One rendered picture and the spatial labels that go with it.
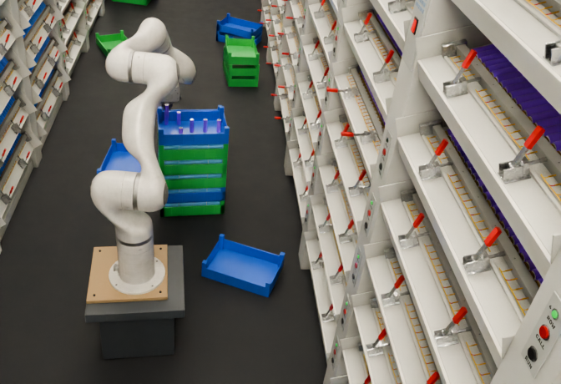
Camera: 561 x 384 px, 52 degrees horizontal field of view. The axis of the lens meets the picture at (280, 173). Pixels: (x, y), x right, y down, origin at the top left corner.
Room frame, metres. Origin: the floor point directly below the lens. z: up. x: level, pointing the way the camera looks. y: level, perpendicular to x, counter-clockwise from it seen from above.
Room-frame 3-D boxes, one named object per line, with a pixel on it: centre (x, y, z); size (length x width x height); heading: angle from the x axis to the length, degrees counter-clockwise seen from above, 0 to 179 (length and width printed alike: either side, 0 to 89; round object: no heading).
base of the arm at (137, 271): (1.42, 0.45, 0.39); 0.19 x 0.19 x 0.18
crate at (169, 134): (2.21, 0.42, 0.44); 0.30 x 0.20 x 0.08; 106
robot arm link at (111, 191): (1.42, 0.48, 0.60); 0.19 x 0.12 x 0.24; 93
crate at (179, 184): (2.21, 0.42, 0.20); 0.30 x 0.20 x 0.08; 106
